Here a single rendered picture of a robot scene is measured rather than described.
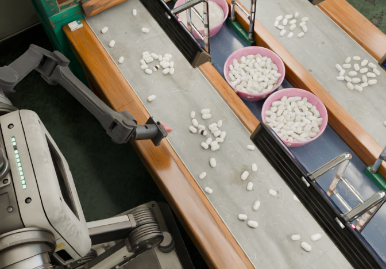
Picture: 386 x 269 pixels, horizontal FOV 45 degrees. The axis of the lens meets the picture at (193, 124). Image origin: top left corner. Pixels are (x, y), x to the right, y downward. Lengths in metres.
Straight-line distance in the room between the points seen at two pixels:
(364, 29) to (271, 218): 1.01
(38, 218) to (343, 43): 1.61
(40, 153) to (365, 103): 1.38
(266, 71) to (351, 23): 0.48
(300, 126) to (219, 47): 0.59
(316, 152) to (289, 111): 0.20
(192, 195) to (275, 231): 0.33
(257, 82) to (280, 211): 0.60
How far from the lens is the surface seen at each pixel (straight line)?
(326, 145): 1.99
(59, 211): 1.08
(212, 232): 1.70
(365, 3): 3.56
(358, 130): 1.95
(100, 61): 2.16
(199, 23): 2.27
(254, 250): 1.71
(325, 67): 2.14
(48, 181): 1.10
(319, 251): 1.74
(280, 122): 1.95
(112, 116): 1.63
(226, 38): 2.29
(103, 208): 2.63
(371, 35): 2.28
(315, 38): 2.24
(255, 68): 2.10
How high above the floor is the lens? 2.38
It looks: 58 degrees down
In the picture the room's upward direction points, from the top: 6 degrees counter-clockwise
